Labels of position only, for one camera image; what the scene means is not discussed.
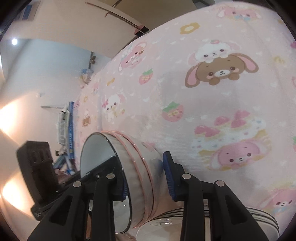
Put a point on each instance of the red broom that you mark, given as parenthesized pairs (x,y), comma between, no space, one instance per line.
(139,30)

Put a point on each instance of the pink strawberry bowl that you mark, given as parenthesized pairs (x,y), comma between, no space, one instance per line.
(137,207)
(152,177)

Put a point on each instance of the stack of papers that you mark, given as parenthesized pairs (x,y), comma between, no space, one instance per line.
(62,127)

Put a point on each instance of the white ribbed bowl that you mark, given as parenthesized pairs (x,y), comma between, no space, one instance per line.
(96,150)

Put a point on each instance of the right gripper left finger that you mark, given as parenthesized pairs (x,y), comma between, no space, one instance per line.
(67,218)

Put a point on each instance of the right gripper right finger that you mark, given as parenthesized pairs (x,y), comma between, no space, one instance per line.
(209,207)

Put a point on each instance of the blue electrical panel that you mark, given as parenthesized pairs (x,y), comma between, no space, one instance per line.
(29,12)

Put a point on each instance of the beige refrigerator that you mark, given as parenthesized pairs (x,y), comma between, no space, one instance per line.
(151,13)

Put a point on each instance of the pink cartoon tablecloth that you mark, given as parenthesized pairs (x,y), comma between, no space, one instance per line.
(216,88)

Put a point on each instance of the pair of slippers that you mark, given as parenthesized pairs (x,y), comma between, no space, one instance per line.
(92,58)

